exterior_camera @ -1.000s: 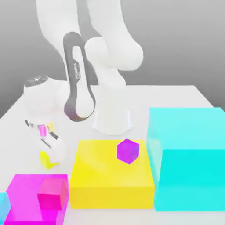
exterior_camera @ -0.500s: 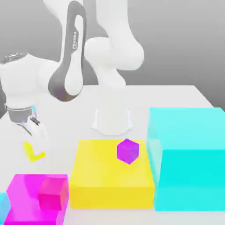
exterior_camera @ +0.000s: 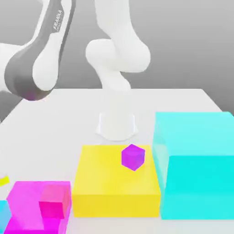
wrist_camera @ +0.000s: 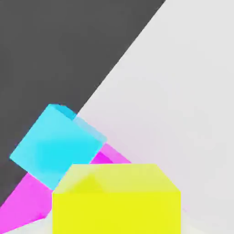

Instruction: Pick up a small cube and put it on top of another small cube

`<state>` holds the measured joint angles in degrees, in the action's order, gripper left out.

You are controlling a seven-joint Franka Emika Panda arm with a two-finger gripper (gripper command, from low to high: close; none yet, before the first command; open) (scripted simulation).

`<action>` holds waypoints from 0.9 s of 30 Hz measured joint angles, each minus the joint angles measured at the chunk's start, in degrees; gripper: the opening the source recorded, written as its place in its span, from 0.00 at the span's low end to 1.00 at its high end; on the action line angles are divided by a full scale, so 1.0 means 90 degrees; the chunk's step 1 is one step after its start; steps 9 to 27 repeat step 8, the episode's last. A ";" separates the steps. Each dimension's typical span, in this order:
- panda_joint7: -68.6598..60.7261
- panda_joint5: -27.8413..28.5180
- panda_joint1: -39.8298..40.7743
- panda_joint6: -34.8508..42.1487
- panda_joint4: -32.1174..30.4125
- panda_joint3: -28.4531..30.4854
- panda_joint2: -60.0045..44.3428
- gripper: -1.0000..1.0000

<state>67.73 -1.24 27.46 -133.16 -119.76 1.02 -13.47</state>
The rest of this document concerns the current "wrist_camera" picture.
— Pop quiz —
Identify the small yellow cube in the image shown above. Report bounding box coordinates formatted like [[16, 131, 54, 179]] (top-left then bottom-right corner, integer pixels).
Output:
[[52, 163, 182, 234]]

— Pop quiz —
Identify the small cyan cube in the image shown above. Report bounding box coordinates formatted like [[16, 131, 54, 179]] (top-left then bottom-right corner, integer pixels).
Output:
[[9, 103, 108, 191]]

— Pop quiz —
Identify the large magenta box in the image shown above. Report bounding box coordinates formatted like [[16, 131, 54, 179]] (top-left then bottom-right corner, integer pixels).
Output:
[[0, 143, 132, 234]]

